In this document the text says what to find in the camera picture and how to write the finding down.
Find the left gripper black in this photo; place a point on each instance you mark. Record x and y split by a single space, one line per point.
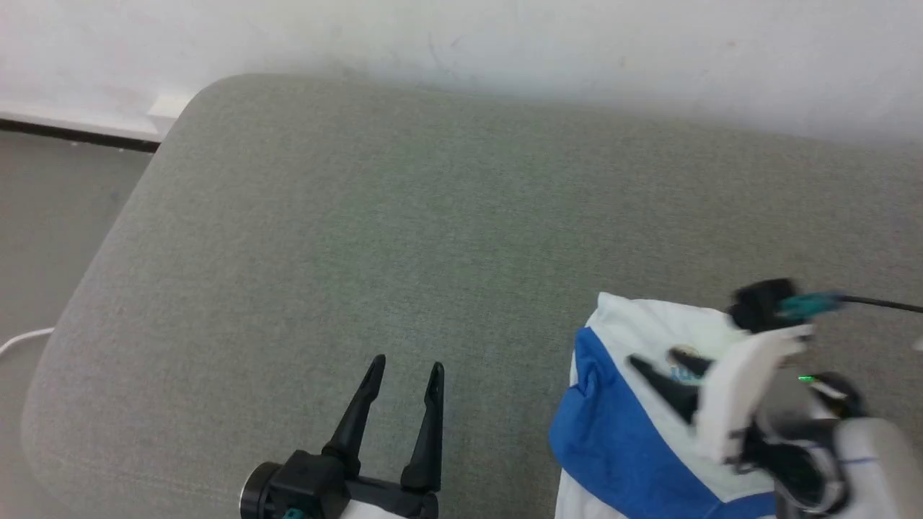
339 494

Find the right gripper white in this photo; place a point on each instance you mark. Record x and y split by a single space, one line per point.
732 396

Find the white and blue shirt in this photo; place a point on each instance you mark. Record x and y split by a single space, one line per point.
620 447

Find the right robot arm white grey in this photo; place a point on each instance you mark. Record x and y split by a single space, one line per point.
865 461

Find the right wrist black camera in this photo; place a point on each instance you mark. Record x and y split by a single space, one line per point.
757 306

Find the wrist black camera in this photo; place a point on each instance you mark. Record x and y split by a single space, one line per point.
263 494
757 306

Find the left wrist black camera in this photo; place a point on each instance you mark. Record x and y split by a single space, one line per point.
263 494

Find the white wall baseboard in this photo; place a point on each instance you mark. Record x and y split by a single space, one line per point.
79 126

